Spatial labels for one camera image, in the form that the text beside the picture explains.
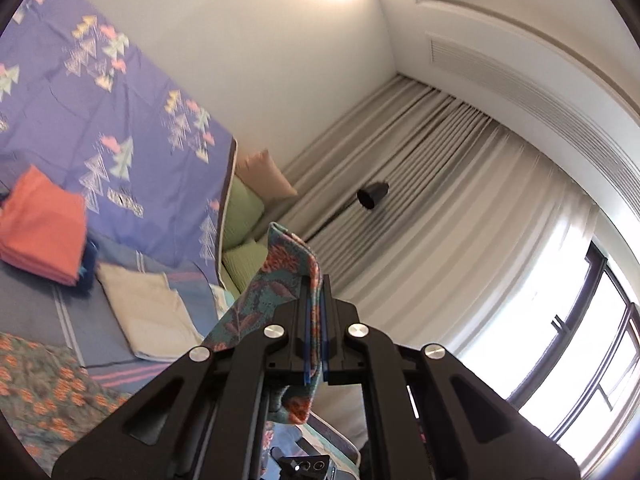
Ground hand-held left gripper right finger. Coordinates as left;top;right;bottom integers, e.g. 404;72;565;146
320;275;586;480

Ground dark framed window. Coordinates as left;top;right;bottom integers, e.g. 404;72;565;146
500;240;640;461

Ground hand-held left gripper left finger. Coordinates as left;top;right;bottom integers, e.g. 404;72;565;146
52;280;311;480

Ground blue striped bed sheet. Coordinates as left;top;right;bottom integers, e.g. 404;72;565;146
0;237;236;411

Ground green cushion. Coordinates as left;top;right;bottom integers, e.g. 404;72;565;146
222;177;266;252
222;240;271;303

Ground purple triangle print blanket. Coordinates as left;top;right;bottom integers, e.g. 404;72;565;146
0;0;239;286

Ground folded orange clothes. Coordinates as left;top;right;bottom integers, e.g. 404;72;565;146
0;165;89;287

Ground black floor lamp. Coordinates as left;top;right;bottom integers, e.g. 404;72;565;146
304;182;390;240

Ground folded cream cloth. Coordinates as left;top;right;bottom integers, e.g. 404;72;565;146
95;262;205;362

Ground teal floral garment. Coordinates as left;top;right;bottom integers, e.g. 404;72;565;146
0;220;326;461

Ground white air vent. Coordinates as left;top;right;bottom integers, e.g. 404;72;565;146
425;31;640;207

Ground beige curtain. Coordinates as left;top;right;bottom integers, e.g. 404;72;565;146
250;74;601;406

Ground peach pillow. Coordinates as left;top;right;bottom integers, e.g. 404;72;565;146
235;149;299;202

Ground folded dark blue cloth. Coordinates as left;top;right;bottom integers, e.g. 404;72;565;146
75;240;102;296

